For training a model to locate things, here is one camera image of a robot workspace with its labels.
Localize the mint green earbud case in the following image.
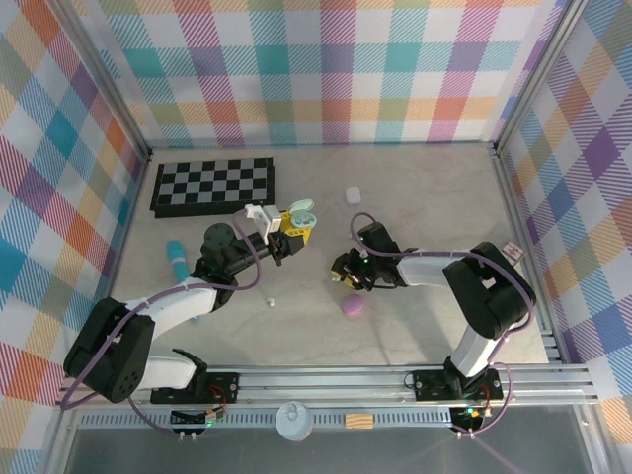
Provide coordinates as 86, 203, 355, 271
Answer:
287, 197, 318, 229

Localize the purple earbud charging case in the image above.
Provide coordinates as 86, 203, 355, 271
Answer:
341, 294, 367, 318

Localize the black grey chessboard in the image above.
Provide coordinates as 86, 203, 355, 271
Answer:
150, 157, 277, 219

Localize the teal cylinder tube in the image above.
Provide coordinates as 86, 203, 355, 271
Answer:
165, 240, 193, 286

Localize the perforated metal strip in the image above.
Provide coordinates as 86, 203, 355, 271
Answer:
77, 412, 456, 430

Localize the grey metal panel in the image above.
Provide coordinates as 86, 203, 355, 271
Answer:
58, 428, 601, 474

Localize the right small circuit board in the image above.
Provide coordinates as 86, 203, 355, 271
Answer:
449, 404, 490, 432

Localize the small circuit board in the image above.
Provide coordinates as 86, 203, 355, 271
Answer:
169, 405, 229, 430
449, 404, 490, 432

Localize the left small circuit board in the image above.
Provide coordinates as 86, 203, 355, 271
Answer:
169, 405, 229, 430

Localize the aluminium mounting rail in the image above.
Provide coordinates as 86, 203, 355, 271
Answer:
52, 365, 599, 410

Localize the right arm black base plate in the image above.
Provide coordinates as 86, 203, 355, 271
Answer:
411, 367, 506, 402

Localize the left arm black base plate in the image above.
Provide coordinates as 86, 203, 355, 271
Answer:
149, 370, 242, 405

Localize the right aluminium side rail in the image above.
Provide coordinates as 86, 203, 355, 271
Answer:
492, 146, 564, 365

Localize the left aluminium frame post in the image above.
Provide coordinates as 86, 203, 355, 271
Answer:
58, 0, 152, 164

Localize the aluminium frame post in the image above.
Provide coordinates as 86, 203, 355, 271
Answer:
58, 0, 152, 164
491, 0, 593, 157

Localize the right aluminium frame post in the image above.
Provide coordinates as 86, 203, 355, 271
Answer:
491, 0, 593, 157

